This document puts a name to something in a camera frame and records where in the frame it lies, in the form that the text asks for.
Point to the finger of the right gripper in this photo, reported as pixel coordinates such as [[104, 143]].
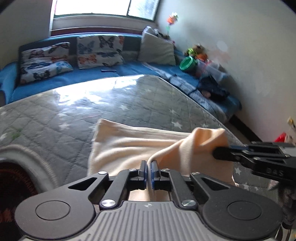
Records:
[[225, 154], [238, 148]]

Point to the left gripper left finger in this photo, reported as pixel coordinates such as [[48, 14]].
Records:
[[118, 187]]

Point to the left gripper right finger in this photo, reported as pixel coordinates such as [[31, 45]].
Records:
[[177, 186]]

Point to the cream knit garment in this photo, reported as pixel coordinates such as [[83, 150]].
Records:
[[116, 147]]

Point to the dark blue clothing pile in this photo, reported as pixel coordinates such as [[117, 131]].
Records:
[[210, 89]]

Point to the clear plastic storage box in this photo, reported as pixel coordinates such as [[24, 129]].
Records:
[[210, 68]]

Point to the green plastic bowl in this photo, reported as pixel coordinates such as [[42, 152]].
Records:
[[188, 64]]

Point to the plush toy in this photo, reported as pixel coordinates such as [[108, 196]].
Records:
[[197, 52]]

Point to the round induction cooktop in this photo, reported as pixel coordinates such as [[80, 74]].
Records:
[[24, 173]]

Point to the white pillow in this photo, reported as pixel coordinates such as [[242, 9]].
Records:
[[154, 49]]

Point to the right butterfly cushion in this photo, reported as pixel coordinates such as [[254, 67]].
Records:
[[99, 50]]

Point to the butterfly cushion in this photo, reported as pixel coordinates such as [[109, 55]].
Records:
[[42, 63], [99, 50]]

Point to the blue corner sofa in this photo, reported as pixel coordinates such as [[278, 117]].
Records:
[[12, 90]]

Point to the colourful pinwheel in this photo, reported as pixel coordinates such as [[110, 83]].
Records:
[[171, 20]]

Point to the left butterfly cushion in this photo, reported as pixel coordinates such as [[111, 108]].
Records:
[[42, 63]]

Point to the window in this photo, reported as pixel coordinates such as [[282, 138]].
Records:
[[102, 16]]

